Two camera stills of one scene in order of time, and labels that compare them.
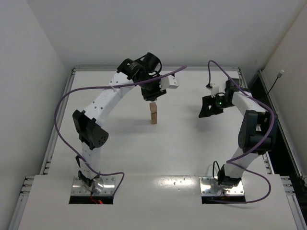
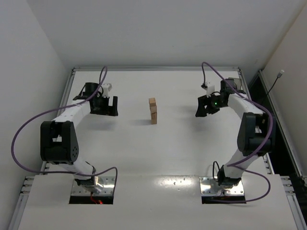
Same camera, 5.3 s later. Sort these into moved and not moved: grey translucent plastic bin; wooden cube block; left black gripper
Moved: left black gripper
Not moved: wooden cube block; grey translucent plastic bin
